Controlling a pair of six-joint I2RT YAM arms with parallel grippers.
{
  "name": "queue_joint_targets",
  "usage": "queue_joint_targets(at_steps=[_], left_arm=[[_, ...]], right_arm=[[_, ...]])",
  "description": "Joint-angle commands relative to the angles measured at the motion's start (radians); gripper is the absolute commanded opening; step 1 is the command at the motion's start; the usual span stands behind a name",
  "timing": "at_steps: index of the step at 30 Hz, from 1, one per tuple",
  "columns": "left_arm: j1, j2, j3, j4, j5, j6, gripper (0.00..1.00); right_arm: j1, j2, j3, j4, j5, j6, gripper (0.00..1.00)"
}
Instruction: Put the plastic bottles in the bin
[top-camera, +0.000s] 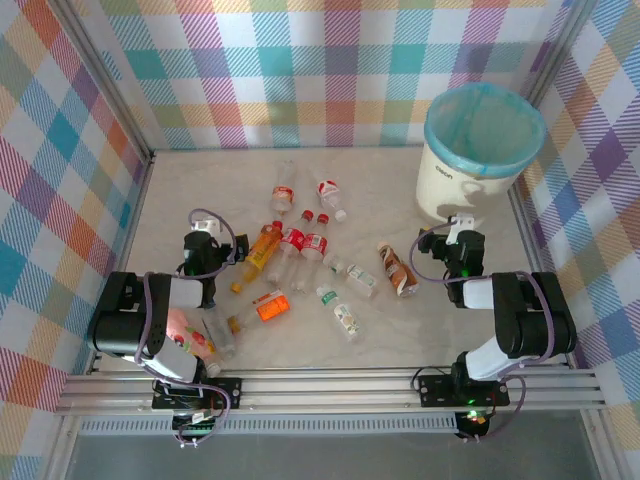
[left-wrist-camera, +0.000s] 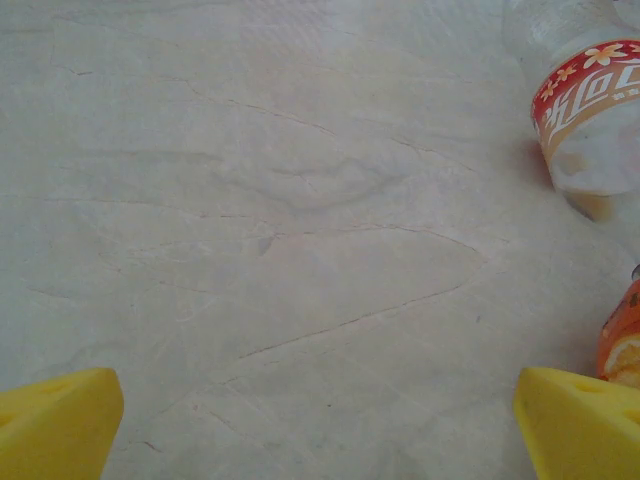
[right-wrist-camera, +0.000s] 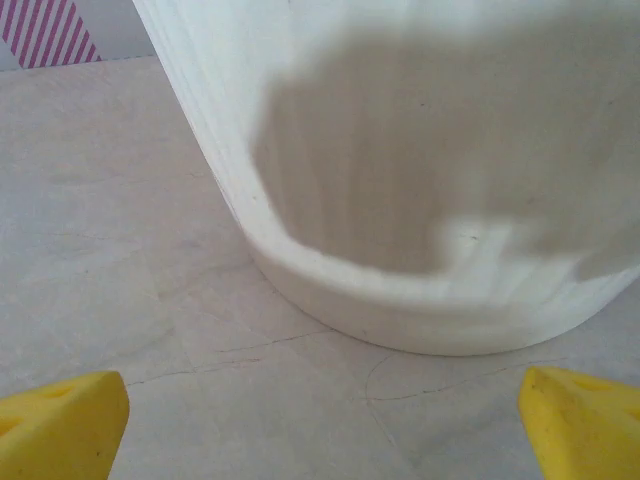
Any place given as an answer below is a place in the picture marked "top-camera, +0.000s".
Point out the white bin with blue liner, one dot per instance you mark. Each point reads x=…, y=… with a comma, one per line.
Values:
x=480, y=130

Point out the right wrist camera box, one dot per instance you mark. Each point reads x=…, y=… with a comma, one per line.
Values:
x=462, y=220

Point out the brown drink bottle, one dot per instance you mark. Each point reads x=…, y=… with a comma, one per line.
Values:
x=397, y=270

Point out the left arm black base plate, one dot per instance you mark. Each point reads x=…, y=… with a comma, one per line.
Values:
x=227, y=392

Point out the clear bottle blue cap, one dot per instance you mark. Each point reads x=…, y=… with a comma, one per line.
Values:
x=222, y=335

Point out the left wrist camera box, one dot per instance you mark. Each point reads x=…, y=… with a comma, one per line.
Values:
x=207, y=225

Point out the clear bottle fruit print label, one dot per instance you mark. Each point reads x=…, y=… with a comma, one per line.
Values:
x=346, y=320

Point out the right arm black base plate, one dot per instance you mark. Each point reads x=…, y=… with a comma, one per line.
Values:
x=435, y=390

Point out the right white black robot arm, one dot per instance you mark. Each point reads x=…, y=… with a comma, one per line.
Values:
x=540, y=325

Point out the aluminium corner post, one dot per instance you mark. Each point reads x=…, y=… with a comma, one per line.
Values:
x=553, y=50
x=110, y=85

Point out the clear bottle green white label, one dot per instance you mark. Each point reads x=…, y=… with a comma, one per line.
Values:
x=359, y=276

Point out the white plastic waste bin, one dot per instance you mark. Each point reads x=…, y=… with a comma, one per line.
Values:
x=450, y=195

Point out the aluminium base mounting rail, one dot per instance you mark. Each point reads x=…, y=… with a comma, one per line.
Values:
x=325, y=390

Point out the clear bottle red white label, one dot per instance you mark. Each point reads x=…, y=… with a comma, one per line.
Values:
x=328, y=189

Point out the aluminium side base rail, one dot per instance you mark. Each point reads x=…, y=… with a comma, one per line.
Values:
x=133, y=225
x=524, y=225

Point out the clear bottle orange label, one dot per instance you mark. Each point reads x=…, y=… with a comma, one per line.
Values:
x=274, y=310

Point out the clear cola bottle red label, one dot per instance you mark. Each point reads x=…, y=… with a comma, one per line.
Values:
x=315, y=243
x=292, y=239

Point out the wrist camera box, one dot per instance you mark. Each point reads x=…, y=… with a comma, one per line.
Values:
x=462, y=220
x=207, y=225

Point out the clear bottle red beige label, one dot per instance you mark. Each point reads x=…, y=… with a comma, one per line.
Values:
x=281, y=192

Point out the orange juice bottle yellow label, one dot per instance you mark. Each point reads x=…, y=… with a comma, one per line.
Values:
x=260, y=252

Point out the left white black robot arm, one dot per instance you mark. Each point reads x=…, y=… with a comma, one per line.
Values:
x=120, y=340

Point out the pink fruit drink bottle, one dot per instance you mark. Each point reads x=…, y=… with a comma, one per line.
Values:
x=182, y=325

